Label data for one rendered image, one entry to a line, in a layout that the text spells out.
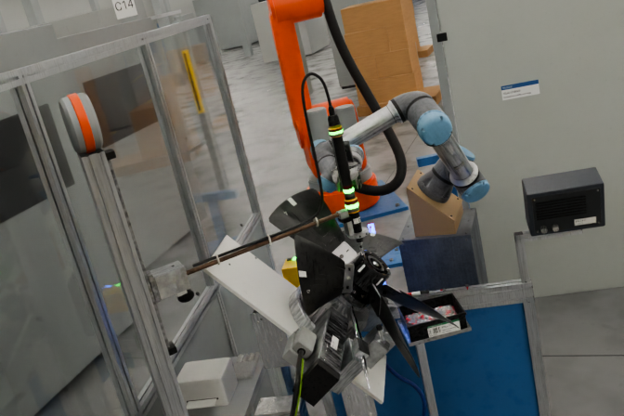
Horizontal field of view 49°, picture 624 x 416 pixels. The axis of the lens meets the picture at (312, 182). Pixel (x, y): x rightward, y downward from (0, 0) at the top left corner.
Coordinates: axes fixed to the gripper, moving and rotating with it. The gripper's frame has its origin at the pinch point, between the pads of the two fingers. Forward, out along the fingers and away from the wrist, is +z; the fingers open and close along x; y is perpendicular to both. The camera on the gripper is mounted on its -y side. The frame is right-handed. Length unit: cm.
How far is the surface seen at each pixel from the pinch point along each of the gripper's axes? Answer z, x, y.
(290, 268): -34, 34, 43
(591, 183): -32, -79, 27
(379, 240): -22.1, -4.2, 31.7
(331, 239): 1.4, 8.1, 19.1
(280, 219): 2.5, 22.5, 9.5
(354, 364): 36, 3, 44
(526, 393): -38, -48, 113
